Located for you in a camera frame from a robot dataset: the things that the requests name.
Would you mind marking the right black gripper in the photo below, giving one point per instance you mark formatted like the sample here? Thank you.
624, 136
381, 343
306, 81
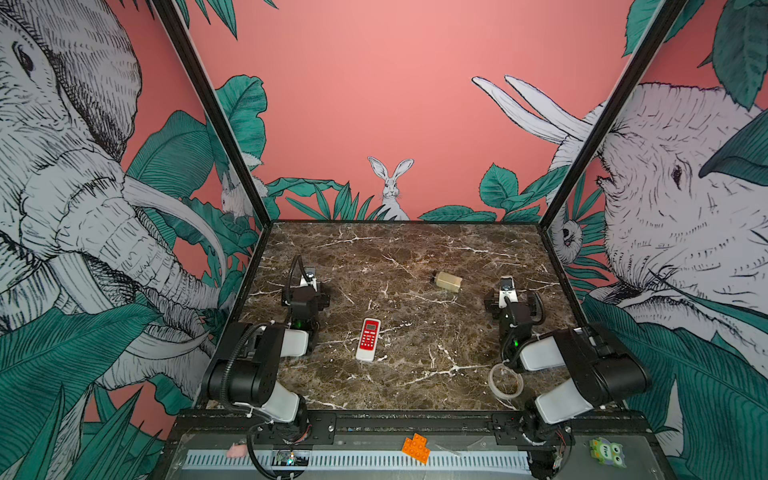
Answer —
492, 305

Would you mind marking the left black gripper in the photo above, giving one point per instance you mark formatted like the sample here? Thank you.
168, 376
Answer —
318, 299

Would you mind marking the white red remote control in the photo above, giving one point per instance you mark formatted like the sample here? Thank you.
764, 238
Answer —
368, 340

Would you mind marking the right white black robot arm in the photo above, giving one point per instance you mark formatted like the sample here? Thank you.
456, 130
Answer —
602, 371

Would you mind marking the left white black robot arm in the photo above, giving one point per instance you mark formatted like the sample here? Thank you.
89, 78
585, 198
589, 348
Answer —
242, 376

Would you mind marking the clear tape roll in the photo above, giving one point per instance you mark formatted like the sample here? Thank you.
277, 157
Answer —
505, 383

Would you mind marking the small green circuit board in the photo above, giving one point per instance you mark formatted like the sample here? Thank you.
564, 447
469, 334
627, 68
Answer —
291, 459

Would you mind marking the orange toy brick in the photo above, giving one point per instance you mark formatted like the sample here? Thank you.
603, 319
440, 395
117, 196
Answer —
416, 448

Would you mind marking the green owl toy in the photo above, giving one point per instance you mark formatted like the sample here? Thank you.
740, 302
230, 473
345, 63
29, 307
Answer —
607, 452

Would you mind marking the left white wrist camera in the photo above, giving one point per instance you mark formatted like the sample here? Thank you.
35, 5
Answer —
308, 278

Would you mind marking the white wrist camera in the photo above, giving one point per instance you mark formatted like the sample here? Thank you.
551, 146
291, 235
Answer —
507, 292
308, 278

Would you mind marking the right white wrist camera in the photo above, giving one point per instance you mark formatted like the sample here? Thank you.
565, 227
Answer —
507, 292

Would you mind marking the black front mounting rail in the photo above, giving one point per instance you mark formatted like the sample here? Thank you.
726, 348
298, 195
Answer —
507, 428

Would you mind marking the white slotted cable duct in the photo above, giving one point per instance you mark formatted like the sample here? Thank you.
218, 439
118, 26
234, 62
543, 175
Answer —
480, 461

